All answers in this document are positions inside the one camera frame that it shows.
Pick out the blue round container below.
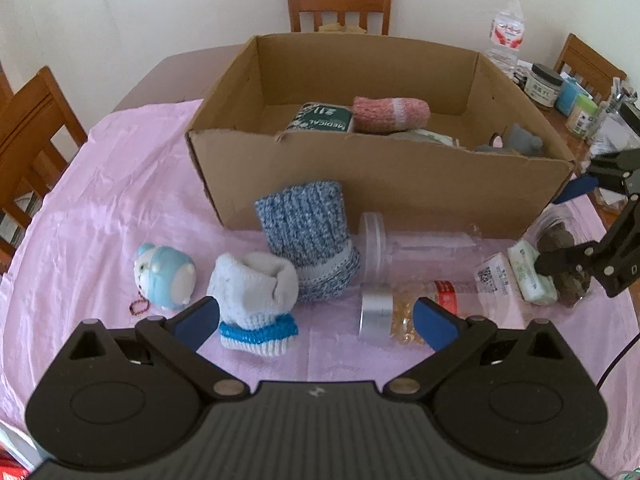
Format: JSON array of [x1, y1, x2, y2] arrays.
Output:
[[554, 77, 590, 117]]

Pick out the brown cardboard box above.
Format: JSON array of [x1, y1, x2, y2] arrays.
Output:
[[186, 32, 575, 238]]

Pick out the plastic water bottle red label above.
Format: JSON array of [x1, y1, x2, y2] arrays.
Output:
[[484, 0, 525, 79]]

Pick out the wooden chair right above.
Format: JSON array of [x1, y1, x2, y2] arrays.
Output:
[[553, 34, 627, 103]]

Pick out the white blue cuff sock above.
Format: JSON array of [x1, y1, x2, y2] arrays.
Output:
[[207, 252, 298, 358]]

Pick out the empty clear plastic jar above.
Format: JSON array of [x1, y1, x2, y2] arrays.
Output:
[[355, 212, 485, 285]]

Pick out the green medical mask pack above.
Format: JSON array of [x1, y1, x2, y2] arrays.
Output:
[[286, 102, 352, 133]]

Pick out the grey plush toy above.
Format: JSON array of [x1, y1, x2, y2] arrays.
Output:
[[474, 124, 544, 157]]

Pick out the pink table cloth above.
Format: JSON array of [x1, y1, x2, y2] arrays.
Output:
[[1, 102, 639, 477]]

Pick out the silver lid jar yellow contents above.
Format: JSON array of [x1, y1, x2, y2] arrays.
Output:
[[357, 278, 511, 346]]

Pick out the clear jar brown lumps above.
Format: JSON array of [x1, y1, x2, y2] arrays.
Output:
[[525, 205, 591, 308]]

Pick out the pink knitted sock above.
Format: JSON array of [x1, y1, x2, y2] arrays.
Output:
[[352, 96, 431, 134]]

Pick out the clear plastic bag clutter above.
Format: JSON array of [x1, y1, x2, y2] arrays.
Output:
[[587, 77, 639, 159]]

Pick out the wooden chair left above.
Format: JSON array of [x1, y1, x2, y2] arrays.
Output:
[[0, 62, 89, 276]]

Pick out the black lid glass jar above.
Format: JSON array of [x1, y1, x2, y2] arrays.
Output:
[[524, 63, 563, 108]]

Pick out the blue knitted sock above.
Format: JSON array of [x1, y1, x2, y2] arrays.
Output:
[[255, 180, 360, 302]]

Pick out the green tissue pack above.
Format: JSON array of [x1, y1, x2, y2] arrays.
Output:
[[390, 129, 460, 148], [508, 240, 559, 307]]

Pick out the blue white plush toy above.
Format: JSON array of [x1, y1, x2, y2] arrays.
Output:
[[134, 243, 196, 310]]

